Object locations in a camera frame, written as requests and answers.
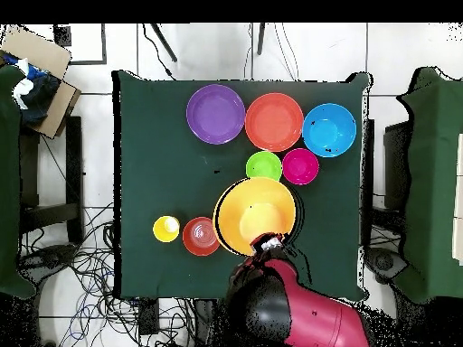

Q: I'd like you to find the large orange bowl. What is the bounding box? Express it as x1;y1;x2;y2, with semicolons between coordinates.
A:
213;176;298;258

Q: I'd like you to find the small green bowl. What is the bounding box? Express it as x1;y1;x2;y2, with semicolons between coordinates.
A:
245;150;284;182

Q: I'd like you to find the small red bowl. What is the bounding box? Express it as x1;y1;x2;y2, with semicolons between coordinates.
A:
181;216;222;258

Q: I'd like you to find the pink bowl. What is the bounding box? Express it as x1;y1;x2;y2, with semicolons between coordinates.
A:
281;147;320;186

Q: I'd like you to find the dark green table cloth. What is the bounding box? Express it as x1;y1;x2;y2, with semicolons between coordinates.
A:
111;69;373;302

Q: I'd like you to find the yellow cup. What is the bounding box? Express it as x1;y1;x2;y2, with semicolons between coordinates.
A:
152;215;181;244

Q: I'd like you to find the purple bowl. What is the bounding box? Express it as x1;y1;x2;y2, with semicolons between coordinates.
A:
185;83;247;146

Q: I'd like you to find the large red bowl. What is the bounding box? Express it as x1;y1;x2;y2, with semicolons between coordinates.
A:
244;92;305;154

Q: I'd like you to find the blue bowl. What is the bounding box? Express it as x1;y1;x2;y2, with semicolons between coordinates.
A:
301;102;358;159

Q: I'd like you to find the black power box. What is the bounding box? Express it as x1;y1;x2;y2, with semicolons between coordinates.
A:
138;298;161;336

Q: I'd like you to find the black tripod leg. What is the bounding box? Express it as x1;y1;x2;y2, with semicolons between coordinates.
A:
256;23;267;56
149;23;178;63

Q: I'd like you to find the green cloth covered table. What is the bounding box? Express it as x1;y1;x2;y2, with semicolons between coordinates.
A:
0;66;37;299
395;66;463;305

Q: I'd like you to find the blue cloth bag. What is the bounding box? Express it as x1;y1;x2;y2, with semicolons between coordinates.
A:
1;53;61;126

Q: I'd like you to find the white board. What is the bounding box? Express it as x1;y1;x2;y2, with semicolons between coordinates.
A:
451;133;463;267

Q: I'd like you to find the brown cardboard box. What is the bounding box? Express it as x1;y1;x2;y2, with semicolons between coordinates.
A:
0;26;81;140

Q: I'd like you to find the tangle of floor cables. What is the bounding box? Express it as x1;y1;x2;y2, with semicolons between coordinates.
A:
19;202;218;347

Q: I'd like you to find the black stool frame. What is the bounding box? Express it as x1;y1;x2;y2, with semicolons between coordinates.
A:
19;116;84;243

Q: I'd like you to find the black cable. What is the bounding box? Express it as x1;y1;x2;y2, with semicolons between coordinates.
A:
142;23;175;80

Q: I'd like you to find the black floor frame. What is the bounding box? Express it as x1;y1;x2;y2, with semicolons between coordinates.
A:
52;23;109;67

